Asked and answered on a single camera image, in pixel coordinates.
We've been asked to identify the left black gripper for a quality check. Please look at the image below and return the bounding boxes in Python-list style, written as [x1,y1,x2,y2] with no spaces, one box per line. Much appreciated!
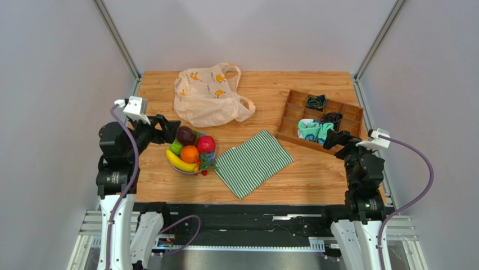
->
[124,113,180,160]

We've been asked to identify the dark red apple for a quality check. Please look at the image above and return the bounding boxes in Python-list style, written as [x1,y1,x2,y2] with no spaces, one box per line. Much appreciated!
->
[176,126,196,146]

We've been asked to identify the orange fruit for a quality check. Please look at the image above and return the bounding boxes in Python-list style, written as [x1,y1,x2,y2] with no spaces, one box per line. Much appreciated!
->
[180,145,200,163]

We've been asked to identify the red pomegranate fruit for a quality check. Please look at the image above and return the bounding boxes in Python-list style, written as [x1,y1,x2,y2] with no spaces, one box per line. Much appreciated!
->
[196,136,216,153]

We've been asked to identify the translucent banana print plastic bag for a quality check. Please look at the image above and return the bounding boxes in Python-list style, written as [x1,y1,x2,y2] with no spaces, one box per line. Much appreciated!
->
[174,62,256,127]

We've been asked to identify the cherry sprig with leaves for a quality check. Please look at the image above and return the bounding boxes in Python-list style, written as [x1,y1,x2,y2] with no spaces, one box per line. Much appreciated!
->
[196,152,217,176]

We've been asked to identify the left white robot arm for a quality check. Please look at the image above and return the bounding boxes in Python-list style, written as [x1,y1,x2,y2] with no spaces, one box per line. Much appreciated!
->
[96,115,180,269]

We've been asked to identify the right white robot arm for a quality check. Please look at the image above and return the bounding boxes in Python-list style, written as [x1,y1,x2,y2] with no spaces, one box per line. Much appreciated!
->
[323,129,391,269]

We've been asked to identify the light green fruit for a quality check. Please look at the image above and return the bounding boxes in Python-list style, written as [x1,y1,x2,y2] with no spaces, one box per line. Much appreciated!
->
[169,140,184,156]

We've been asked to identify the teal white socks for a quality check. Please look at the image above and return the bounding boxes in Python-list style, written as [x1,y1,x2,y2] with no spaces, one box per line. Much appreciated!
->
[297,119,334,145]

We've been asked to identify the dark green mango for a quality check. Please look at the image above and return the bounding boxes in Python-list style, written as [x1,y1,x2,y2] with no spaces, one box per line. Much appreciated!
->
[193,130,201,143]

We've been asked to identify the yellow banana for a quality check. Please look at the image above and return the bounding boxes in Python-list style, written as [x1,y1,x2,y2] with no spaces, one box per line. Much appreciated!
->
[165,149,200,174]

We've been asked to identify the wooden compartment tray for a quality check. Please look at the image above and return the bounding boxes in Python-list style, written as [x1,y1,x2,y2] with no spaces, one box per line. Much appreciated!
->
[275,89,366,155]

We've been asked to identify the blue plate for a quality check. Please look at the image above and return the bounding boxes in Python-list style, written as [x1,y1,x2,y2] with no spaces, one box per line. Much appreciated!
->
[165,130,216,174]

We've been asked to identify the green striped cloth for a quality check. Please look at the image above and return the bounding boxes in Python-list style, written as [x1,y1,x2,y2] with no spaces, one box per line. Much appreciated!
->
[215,130,294,200]

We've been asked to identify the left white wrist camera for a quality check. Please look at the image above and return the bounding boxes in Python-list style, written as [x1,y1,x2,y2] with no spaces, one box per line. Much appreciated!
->
[114,96,151,124]

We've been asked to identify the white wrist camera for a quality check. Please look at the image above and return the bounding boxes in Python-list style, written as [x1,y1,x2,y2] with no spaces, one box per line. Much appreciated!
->
[114,96,151,124]
[356,128,390,151]

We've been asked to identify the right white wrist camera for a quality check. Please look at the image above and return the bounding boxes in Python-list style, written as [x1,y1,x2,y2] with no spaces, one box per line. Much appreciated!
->
[356,128,390,151]

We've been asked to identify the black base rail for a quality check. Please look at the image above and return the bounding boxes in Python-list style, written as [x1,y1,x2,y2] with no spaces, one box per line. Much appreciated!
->
[164,203,333,248]

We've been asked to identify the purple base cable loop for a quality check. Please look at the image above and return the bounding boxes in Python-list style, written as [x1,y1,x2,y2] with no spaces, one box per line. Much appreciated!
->
[151,214,202,258]

